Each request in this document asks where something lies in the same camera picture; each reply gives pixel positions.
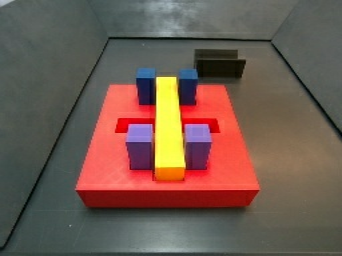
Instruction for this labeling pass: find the black angled fixture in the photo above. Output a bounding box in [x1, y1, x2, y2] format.
[194, 49, 246, 78]

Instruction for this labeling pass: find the red base board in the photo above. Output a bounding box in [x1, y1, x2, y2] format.
[76, 85, 259, 208]

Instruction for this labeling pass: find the yellow long bar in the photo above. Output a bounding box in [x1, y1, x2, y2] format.
[155, 77, 186, 181]

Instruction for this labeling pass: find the purple right post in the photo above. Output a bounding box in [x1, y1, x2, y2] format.
[185, 124, 213, 170]

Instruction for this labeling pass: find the purple post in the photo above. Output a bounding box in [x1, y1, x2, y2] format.
[185, 124, 213, 170]
[126, 124, 154, 170]

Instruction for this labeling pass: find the purple left post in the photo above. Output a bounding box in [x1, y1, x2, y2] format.
[126, 124, 154, 170]

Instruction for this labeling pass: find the dark blue right post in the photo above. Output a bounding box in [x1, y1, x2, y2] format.
[179, 69, 198, 105]

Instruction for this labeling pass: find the dark blue post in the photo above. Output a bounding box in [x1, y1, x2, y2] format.
[137, 68, 157, 105]
[179, 69, 198, 105]

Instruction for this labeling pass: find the dark blue left post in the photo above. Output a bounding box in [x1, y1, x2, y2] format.
[137, 68, 157, 105]

